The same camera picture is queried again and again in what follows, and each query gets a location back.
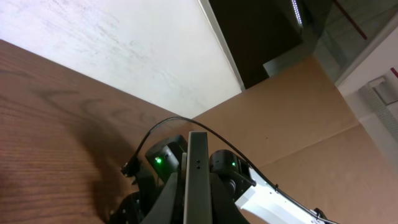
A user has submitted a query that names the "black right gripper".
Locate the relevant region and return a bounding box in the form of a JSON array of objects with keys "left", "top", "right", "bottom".
[{"left": 107, "top": 162, "right": 162, "bottom": 224}]

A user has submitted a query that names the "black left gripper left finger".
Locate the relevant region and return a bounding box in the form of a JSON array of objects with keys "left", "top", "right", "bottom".
[{"left": 142, "top": 172, "right": 185, "bottom": 224}]

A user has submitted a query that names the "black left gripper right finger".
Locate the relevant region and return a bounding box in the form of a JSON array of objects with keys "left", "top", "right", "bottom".
[{"left": 210, "top": 174, "right": 249, "bottom": 224}]

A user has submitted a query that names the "brown cardboard box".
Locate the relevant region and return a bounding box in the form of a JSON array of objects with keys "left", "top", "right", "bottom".
[{"left": 197, "top": 56, "right": 397, "bottom": 223}]

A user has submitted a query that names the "black right camera cable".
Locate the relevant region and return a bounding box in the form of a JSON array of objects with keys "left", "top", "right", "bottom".
[{"left": 124, "top": 116, "right": 330, "bottom": 224}]

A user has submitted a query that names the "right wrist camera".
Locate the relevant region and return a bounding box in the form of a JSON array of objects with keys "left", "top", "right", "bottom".
[{"left": 121, "top": 157, "right": 141, "bottom": 177}]

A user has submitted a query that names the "dark window with frame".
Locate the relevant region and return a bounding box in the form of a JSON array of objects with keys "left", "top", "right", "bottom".
[{"left": 199, "top": 0, "right": 397, "bottom": 90}]

